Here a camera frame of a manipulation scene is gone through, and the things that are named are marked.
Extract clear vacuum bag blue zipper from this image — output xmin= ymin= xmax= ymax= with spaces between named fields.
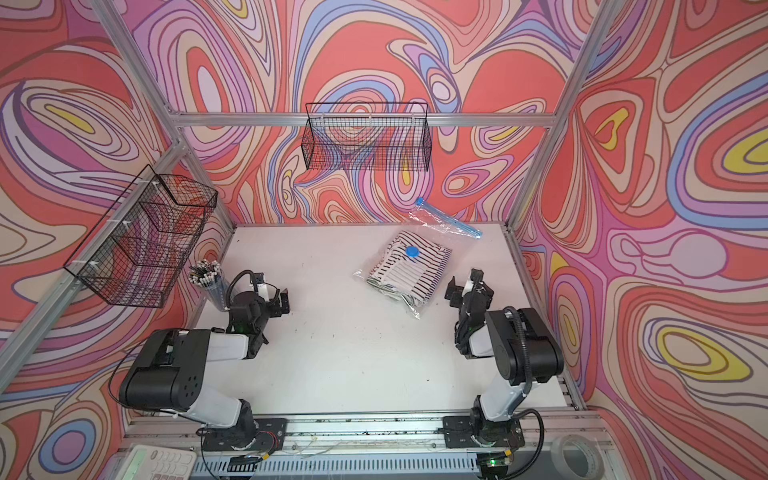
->
xmin=353 ymin=198 xmax=483 ymax=319

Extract black white striped tank top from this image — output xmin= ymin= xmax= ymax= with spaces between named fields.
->
xmin=365 ymin=230 xmax=453 ymax=312

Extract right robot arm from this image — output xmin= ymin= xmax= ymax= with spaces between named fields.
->
xmin=442 ymin=269 xmax=565 ymax=450

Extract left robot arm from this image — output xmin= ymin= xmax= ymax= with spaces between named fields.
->
xmin=117 ymin=270 xmax=290 ymax=463

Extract cup of pens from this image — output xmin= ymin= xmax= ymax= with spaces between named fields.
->
xmin=188 ymin=259 xmax=228 ymax=312

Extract clear tape roll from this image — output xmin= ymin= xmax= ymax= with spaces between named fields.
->
xmin=550 ymin=434 xmax=605 ymax=480

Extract white keypad device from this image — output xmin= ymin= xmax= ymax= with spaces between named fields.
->
xmin=113 ymin=445 xmax=197 ymax=480

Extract black wire basket left wall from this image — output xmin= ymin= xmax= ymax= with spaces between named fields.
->
xmin=64 ymin=166 xmax=218 ymax=308

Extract black wire basket wall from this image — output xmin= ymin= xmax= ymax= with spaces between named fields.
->
xmin=301 ymin=101 xmax=432 ymax=172
xmin=64 ymin=166 xmax=218 ymax=308

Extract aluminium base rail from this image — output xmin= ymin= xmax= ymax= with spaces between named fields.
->
xmin=103 ymin=409 xmax=628 ymax=479

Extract black wire basket back wall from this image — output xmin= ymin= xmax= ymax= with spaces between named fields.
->
xmin=301 ymin=101 xmax=432 ymax=172

